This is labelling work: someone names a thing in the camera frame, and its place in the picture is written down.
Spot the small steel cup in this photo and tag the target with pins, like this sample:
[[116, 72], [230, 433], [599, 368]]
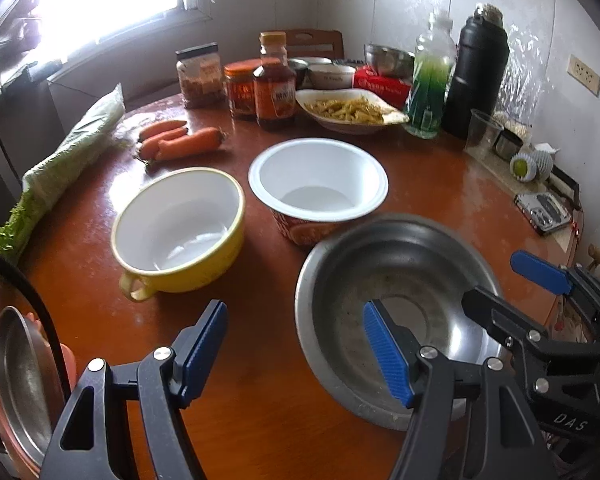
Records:
[[507, 145]]

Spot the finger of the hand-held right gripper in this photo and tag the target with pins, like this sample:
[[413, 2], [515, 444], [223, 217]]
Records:
[[540, 270], [505, 320]]

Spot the orange-capped sauce bottle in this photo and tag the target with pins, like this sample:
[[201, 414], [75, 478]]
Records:
[[275, 95]]

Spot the red tissue box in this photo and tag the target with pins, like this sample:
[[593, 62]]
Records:
[[380, 85]]

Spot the white dish with food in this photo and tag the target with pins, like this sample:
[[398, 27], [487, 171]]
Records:
[[350, 110]]

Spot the white wall outlet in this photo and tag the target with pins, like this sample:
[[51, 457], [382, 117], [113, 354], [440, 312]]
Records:
[[582, 74]]

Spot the shiny small steel bowl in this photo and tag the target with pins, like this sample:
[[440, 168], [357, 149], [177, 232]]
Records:
[[387, 60]]

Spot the large orange carrot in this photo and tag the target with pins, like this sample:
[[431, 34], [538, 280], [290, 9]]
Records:
[[195, 142]]

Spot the red-lidded sauce jar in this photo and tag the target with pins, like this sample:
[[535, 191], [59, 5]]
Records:
[[240, 92]]

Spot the black-lidded clear jar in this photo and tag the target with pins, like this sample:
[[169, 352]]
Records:
[[200, 80]]

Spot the clear plastic bag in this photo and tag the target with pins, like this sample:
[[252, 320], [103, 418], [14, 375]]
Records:
[[525, 75]]

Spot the small white container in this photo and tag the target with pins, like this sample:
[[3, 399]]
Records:
[[190, 0]]

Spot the green fruit in foam net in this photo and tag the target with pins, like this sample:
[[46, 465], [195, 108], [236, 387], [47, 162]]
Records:
[[522, 166]]

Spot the black thermos flask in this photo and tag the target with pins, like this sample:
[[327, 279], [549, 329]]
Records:
[[475, 75]]

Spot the grey refrigerator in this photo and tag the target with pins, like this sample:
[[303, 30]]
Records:
[[0, 110]]

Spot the small digital scale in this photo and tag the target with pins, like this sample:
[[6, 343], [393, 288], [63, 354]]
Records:
[[542, 210]]

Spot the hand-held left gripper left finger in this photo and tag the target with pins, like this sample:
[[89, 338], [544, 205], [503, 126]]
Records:
[[200, 345]]

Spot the large steel bowl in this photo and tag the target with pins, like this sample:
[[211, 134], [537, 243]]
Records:
[[355, 310]]

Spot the dark small steel bowl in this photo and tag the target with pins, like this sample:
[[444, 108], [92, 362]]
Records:
[[297, 72]]

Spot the steel plate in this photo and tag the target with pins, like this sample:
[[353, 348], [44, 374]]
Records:
[[25, 390]]

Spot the clear plastic cup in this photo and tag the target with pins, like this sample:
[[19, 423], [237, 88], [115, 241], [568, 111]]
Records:
[[482, 132]]

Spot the green liquid plastic bottle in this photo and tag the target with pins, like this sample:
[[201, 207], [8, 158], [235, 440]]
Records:
[[430, 100]]

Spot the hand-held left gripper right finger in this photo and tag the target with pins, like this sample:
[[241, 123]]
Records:
[[387, 355]]

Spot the white ceramic bowl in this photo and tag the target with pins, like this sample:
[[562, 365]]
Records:
[[330, 77]]

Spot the white paper noodle bowl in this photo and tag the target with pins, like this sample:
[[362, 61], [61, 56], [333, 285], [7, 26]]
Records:
[[320, 180]]

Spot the white foam net fruit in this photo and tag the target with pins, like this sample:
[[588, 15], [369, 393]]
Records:
[[542, 160]]

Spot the celery bunch in plastic bag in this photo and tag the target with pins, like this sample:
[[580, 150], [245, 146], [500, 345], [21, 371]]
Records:
[[70, 145]]

